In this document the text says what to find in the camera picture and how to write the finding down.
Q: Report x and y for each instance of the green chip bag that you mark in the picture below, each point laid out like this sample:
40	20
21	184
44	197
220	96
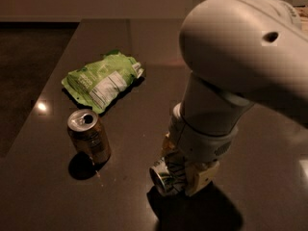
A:
98	84

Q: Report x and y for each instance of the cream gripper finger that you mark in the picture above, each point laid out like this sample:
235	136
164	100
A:
175	162
199	176

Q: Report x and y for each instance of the brown gold soda can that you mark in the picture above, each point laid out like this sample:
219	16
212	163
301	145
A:
88	135

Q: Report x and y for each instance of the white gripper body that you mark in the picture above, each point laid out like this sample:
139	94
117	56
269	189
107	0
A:
201	146

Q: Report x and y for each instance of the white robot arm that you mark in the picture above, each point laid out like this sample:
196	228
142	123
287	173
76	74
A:
240	53

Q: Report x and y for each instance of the green white 7up can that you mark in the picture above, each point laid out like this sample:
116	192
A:
161	178

